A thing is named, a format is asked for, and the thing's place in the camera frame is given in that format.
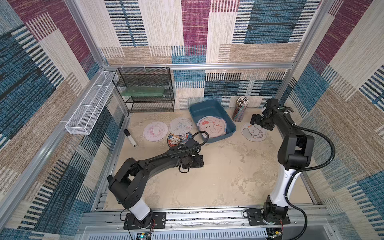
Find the pink rabbit coaster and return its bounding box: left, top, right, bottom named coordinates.
left=198, top=116, right=227, bottom=139

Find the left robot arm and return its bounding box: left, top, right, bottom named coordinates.
left=107, top=139, right=205, bottom=222

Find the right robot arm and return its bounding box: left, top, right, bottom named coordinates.
left=250, top=99, right=315, bottom=225

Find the white dog coaster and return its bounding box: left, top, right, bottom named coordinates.
left=241, top=124, right=267, bottom=142

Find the cup of colored pencils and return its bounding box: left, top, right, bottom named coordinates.
left=232, top=96, right=249, bottom=122

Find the dark blue cartoon coaster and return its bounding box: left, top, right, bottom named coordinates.
left=167, top=132, right=192, bottom=148

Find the white butterfly coaster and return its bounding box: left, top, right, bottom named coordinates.
left=168, top=117, right=192, bottom=136

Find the pink kitty coaster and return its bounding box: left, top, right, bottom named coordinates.
left=143, top=122, right=168, bottom=142

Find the white marker black cap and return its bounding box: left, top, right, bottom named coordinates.
left=124, top=129, right=138, bottom=147

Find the green board on shelf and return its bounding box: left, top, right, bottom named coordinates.
left=121, top=87, right=165, bottom=97

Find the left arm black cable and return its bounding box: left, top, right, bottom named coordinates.
left=143, top=130, right=210, bottom=174

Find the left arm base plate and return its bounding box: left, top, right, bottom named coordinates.
left=124, top=211, right=167, bottom=230

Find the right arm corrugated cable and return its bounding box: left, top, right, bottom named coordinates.
left=278, top=104, right=336, bottom=240

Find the black wire shelf rack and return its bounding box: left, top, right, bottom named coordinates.
left=113, top=67, right=175, bottom=113

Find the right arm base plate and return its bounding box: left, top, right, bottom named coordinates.
left=243, top=208, right=291, bottom=226

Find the white wire mesh basket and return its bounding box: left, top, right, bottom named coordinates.
left=65, top=72, right=114, bottom=135

